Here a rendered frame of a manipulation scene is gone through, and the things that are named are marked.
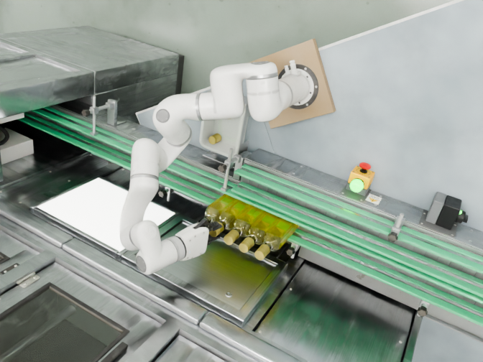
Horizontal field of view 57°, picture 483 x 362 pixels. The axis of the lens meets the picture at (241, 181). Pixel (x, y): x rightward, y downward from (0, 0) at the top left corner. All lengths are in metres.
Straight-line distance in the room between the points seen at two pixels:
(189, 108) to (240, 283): 0.58
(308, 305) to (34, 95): 1.32
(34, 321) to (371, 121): 1.20
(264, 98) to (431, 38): 0.53
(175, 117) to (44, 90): 0.79
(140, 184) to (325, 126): 0.69
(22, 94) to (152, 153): 0.74
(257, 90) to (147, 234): 0.51
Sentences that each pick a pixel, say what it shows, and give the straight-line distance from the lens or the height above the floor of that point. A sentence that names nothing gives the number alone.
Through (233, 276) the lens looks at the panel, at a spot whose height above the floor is 1.16.
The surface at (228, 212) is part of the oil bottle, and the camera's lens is 1.53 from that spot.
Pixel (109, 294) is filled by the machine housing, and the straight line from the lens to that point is 1.48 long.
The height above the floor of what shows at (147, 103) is 0.36.
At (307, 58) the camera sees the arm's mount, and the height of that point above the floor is 0.77.
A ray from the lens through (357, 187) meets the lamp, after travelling 1.54.
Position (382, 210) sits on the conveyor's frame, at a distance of 1.53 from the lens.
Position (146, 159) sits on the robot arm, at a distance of 1.35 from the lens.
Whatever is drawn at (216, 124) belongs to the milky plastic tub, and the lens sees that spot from 1.79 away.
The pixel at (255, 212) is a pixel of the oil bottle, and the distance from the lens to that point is 1.56.
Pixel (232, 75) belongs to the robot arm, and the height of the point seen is 1.11.
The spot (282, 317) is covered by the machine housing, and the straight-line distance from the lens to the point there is 1.47.
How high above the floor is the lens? 2.23
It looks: 54 degrees down
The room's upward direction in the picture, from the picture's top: 126 degrees counter-clockwise
